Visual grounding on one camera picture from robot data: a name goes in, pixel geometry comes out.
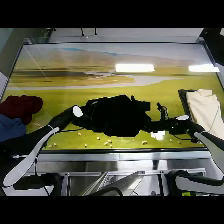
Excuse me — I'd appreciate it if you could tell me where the cream garment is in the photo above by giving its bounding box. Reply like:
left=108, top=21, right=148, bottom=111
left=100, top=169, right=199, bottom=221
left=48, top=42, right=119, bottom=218
left=185, top=88, right=224, bottom=141

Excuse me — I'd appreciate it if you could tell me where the blue garment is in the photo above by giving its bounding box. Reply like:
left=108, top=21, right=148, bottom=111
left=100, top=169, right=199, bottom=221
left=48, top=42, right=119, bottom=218
left=0, top=113, right=28, bottom=143

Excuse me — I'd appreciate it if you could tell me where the black garment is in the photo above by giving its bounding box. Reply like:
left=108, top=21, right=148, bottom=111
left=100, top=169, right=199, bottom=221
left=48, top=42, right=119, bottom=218
left=80, top=94, right=152, bottom=138

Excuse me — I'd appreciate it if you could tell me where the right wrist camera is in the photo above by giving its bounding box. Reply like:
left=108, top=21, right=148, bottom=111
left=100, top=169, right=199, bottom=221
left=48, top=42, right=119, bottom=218
left=156, top=102, right=170, bottom=122

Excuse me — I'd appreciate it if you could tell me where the silver frame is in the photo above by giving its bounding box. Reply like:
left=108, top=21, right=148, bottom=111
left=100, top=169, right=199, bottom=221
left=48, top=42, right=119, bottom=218
left=19, top=34, right=221, bottom=197

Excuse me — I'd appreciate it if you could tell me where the red garment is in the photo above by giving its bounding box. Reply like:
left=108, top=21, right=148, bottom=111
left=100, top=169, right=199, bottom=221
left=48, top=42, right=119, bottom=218
left=0, top=94, right=44, bottom=126

